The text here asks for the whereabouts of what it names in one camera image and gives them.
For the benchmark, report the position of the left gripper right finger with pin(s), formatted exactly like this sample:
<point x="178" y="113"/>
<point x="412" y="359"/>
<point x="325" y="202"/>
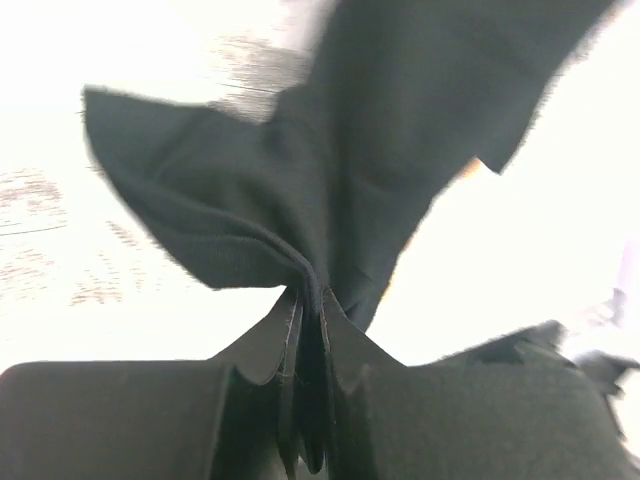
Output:
<point x="509" y="409"/>

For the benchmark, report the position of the black t shirt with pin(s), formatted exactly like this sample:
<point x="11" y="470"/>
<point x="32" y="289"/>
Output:
<point x="326" y="193"/>

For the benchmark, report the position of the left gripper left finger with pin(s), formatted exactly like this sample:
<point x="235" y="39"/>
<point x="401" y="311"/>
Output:
<point x="227" y="417"/>

